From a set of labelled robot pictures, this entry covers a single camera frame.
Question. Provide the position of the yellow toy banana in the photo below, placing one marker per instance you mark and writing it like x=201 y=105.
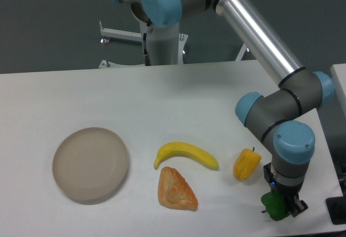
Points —
x=182 y=149

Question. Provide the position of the triangular toy pastry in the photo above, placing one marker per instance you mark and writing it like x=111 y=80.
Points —
x=174 y=192

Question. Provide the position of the green toy pepper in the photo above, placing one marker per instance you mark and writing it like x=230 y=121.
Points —
x=275 y=205

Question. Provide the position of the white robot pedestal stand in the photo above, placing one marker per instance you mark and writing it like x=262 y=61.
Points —
x=160 y=46

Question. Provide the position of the black device at right edge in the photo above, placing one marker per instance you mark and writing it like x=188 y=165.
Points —
x=336 y=205

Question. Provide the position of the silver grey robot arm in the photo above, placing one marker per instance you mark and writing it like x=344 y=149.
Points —
x=272 y=119

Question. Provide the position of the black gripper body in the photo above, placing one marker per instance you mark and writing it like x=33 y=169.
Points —
x=288 y=187

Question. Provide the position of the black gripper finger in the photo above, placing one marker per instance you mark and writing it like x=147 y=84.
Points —
x=295 y=205

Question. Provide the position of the beige round plate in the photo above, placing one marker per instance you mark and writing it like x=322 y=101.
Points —
x=90 y=165

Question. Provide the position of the yellow toy pepper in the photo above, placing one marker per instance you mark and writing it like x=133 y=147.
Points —
x=246 y=163

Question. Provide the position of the white side table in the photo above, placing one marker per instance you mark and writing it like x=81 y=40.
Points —
x=338 y=74

